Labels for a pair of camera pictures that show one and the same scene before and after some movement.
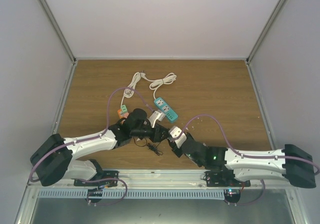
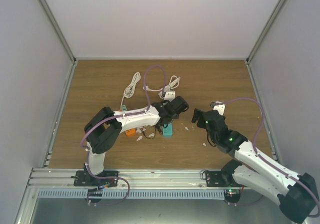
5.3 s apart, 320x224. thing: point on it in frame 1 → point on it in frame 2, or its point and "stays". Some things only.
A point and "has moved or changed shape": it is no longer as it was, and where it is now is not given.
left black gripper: [157, 136] → [176, 117]
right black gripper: [173, 146] → [197, 114]
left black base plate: [103, 179] stays
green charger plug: [124, 107] stays
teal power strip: [170, 114] has moved or changed shape
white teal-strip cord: [169, 78] → [174, 83]
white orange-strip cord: [129, 91] stays
